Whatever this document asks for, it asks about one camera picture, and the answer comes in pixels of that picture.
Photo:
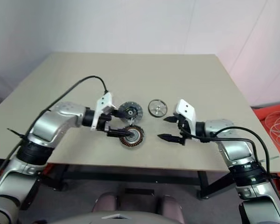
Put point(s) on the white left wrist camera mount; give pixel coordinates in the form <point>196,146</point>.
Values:
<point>102,102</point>

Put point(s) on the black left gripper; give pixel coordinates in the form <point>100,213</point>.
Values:
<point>103,122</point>

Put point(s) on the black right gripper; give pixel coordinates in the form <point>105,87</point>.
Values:
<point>182,127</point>

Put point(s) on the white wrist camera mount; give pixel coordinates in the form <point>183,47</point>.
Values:
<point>102,102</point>
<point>186,109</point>

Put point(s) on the grey robot torso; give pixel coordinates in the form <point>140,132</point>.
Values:
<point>112,218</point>

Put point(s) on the black metal table frame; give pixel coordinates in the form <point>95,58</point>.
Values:
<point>130,178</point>

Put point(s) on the dark maroon rounded shape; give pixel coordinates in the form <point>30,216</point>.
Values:
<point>170,207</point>
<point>106,201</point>

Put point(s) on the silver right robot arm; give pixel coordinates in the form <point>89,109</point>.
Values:
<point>235,149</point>

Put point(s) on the black flat floor plate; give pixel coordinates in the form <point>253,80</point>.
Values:
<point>138,191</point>

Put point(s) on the orange fabric cushion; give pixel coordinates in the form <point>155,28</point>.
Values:
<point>270,140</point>

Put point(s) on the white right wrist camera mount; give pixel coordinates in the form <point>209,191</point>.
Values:
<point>186,109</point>

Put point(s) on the motor housing with copper windings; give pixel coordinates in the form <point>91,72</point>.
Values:
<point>136,142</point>

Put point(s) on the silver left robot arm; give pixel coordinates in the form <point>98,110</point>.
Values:
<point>60,116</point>

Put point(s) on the round grey motor lid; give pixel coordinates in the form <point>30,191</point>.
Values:
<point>136,109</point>

